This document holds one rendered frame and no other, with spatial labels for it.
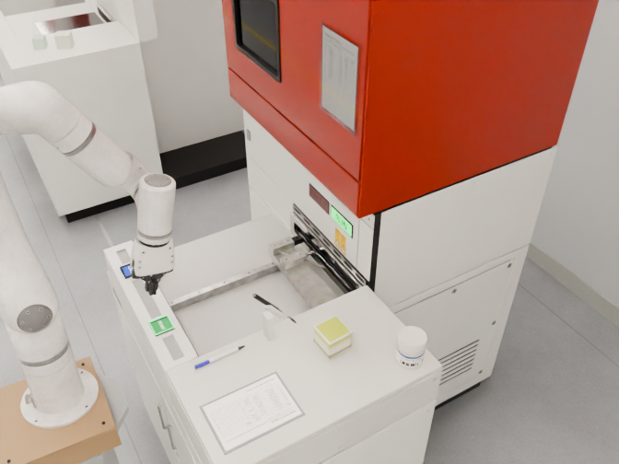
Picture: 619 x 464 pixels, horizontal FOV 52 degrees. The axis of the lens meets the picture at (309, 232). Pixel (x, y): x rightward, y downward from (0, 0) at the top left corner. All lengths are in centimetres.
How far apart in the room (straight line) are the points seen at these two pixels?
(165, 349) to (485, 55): 111
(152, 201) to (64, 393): 54
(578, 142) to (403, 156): 160
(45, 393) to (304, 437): 64
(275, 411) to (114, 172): 67
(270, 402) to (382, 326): 39
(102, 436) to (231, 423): 34
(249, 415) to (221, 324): 47
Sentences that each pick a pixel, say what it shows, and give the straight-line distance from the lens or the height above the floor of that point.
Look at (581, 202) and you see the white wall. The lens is 322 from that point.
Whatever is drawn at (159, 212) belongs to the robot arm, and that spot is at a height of 137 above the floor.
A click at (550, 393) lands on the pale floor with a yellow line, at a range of 298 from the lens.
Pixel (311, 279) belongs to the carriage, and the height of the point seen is 88.
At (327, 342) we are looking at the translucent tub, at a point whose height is 103.
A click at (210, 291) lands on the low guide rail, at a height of 85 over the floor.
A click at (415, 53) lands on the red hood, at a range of 151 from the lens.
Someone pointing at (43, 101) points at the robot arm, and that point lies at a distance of 131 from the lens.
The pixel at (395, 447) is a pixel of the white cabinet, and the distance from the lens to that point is 185.
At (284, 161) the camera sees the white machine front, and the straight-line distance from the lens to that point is 210.
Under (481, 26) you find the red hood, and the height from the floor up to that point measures 168.
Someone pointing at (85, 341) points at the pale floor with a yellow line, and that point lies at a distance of 315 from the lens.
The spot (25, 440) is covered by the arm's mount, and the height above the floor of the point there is 90.
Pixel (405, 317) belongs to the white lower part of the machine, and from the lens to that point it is 209.
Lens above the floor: 225
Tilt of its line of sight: 39 degrees down
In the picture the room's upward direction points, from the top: straight up
